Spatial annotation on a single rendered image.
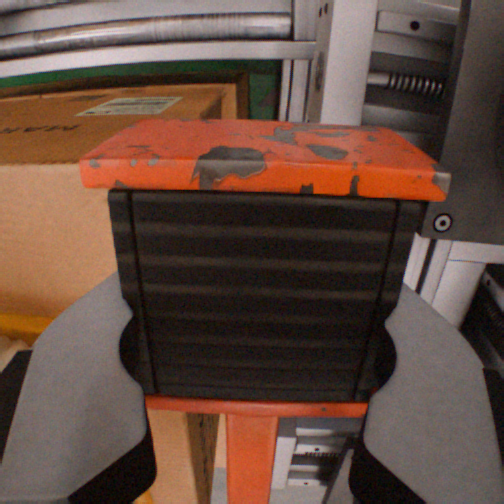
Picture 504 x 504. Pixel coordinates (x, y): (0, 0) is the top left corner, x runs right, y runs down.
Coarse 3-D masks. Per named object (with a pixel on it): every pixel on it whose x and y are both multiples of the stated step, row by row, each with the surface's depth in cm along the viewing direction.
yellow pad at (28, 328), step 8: (0, 320) 29; (8, 320) 29; (16, 320) 29; (24, 320) 30; (32, 320) 30; (40, 320) 30; (48, 320) 30; (0, 328) 29; (8, 328) 29; (16, 328) 29; (24, 328) 29; (32, 328) 29; (40, 328) 29; (8, 336) 29; (16, 336) 29; (24, 336) 29; (32, 336) 29; (32, 344) 29; (144, 496) 41
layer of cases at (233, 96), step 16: (96, 80) 102; (112, 80) 96; (128, 80) 91; (144, 80) 87; (160, 80) 84; (176, 80) 82; (192, 80) 80; (208, 80) 79; (224, 80) 78; (240, 80) 82; (0, 96) 81; (16, 96) 75; (32, 96) 72; (48, 96) 72; (64, 96) 72; (224, 96) 72; (240, 96) 82; (224, 112) 73; (240, 112) 83; (224, 416) 114; (224, 432) 118; (224, 448) 122; (224, 464) 126
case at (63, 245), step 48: (96, 96) 57; (144, 96) 55; (192, 96) 55; (0, 144) 30; (48, 144) 29; (96, 144) 29; (0, 192) 25; (48, 192) 25; (96, 192) 25; (0, 240) 27; (48, 240) 27; (96, 240) 27; (0, 288) 29; (48, 288) 29; (192, 432) 40; (192, 480) 41
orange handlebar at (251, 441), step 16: (240, 416) 15; (256, 416) 14; (272, 416) 15; (240, 432) 15; (256, 432) 15; (272, 432) 15; (240, 448) 16; (256, 448) 16; (272, 448) 16; (240, 464) 16; (256, 464) 16; (272, 464) 16; (240, 480) 17; (256, 480) 17; (240, 496) 18; (256, 496) 18
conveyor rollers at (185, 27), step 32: (0, 0) 63; (32, 0) 63; (64, 0) 64; (96, 0) 66; (32, 32) 67; (64, 32) 66; (96, 32) 66; (128, 32) 66; (160, 32) 66; (192, 32) 66; (224, 32) 66; (256, 32) 66; (288, 32) 66
